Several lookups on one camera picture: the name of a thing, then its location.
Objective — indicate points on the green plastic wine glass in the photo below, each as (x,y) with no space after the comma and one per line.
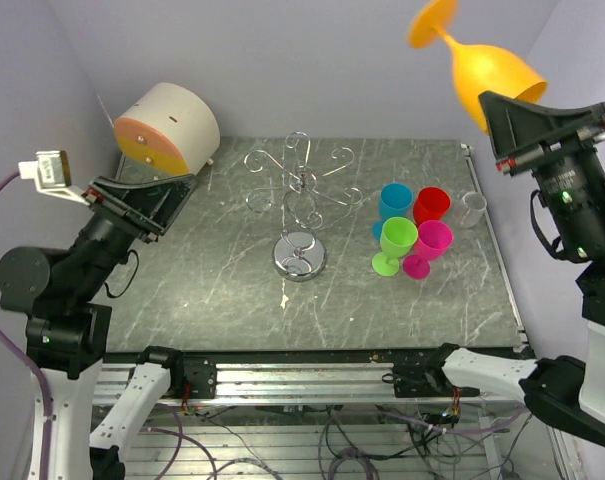
(398,235)

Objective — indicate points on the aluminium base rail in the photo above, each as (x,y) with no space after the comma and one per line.
(374,379)

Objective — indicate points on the chrome wine glass rack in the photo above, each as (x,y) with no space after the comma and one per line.
(298,254)

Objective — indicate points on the round mini drawer cabinet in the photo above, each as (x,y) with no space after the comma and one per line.
(170,129)

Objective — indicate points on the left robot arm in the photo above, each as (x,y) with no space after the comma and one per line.
(66,330)

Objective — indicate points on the clear wine glass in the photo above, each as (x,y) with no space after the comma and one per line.
(471,209)

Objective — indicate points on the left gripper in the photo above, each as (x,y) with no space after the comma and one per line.
(150,208)

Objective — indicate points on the orange plastic wine glass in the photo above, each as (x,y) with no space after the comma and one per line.
(476,68)

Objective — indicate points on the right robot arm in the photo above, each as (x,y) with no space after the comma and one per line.
(566,392)

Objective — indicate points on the pink plastic wine glass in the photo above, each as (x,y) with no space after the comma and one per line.
(434,239)

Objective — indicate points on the red plastic wine glass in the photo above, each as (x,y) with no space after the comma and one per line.
(432,203)

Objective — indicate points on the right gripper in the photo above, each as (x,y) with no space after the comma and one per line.
(510,121)

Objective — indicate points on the blue plastic wine glass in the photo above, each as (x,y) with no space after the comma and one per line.
(394,201)

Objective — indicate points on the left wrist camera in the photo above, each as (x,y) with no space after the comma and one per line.
(51,175)

